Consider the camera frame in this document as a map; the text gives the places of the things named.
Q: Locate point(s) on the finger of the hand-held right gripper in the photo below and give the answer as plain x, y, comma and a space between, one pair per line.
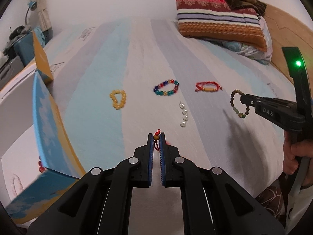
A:
271, 113
266, 99

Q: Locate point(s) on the striped folded quilt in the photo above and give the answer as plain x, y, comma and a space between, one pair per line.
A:
220, 17

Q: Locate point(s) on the beige curtain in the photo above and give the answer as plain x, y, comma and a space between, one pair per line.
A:
45, 17

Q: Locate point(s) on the brown patterned trousers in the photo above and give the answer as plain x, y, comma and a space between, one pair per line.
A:
270, 198

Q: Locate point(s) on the blue desk lamp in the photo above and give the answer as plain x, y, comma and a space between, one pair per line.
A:
30, 6

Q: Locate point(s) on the pale blue floral pillow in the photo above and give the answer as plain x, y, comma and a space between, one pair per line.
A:
259, 49

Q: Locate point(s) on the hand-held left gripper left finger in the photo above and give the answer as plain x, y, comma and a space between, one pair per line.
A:
151, 151

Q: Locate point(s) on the blue and orange cardboard box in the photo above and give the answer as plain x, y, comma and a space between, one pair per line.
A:
49, 127

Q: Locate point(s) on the person's right hand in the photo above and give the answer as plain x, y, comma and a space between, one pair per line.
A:
291, 156

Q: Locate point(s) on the white shirt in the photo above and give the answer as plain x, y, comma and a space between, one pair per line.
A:
302, 213

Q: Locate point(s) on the striped blue and grey bedsheet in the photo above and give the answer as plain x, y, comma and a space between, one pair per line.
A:
151, 66

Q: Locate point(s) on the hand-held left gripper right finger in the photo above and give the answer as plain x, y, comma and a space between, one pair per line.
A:
161, 151

